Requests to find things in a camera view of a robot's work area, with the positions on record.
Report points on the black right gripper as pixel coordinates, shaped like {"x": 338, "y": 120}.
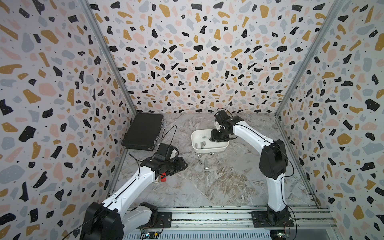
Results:
{"x": 213, "y": 137}

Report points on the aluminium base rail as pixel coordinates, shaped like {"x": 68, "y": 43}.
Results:
{"x": 241, "y": 223}

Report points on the black tool case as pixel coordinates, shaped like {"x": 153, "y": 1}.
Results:
{"x": 143, "y": 132}

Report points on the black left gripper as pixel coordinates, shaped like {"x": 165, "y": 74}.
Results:
{"x": 180, "y": 165}

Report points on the red rectangular block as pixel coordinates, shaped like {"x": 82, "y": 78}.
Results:
{"x": 163, "y": 178}

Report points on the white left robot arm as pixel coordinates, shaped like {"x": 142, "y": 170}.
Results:
{"x": 113, "y": 219}

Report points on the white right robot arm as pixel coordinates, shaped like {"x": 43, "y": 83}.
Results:
{"x": 273, "y": 161}

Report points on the white plastic storage box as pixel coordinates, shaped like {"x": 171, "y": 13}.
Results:
{"x": 210, "y": 146}

